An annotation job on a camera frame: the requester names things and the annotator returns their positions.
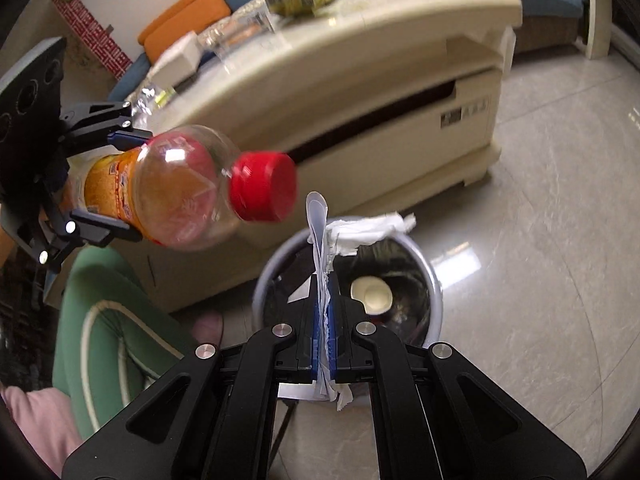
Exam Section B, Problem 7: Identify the clear plastic wrapper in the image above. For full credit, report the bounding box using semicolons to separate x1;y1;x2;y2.
127;82;176;116
197;0;281;58

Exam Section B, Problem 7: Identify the white side table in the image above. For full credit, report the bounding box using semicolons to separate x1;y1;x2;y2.
565;0;613;61

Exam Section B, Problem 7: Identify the grey round bin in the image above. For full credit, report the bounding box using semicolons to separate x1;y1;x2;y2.
252;216;444;356

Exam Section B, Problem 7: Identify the small white box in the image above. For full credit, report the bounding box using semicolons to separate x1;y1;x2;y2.
147;30;201;88

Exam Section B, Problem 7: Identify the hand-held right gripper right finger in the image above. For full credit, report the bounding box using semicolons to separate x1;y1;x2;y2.
327;280;588;480

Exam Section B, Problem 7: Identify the orange cushion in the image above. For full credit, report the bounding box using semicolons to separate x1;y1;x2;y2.
137;0;233;58

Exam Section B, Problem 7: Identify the cream round lid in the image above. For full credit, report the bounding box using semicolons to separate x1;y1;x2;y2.
350;276;392;315

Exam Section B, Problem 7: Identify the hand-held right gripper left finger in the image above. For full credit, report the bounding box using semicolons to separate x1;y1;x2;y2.
62;275;325;480

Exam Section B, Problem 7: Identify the clear plastic bottle red cap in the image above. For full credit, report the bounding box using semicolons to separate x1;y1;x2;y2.
60;125;298;252

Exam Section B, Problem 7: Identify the person's green trouser leg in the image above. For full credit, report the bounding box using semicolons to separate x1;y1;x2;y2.
52;247;201;441

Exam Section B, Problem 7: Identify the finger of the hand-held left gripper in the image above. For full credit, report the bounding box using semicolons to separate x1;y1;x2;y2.
60;101;153;153
37;207;143;267

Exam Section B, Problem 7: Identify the blue sofa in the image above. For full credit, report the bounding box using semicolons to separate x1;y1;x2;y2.
107;0;586;106

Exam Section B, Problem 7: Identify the white paper tissue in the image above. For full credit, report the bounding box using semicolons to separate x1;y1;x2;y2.
305;191;417;412

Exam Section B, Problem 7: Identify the cream coffee table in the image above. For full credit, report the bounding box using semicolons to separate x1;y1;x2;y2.
107;0;523;311

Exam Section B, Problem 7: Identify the red wall decoration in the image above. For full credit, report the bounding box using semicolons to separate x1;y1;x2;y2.
47;0;133;81

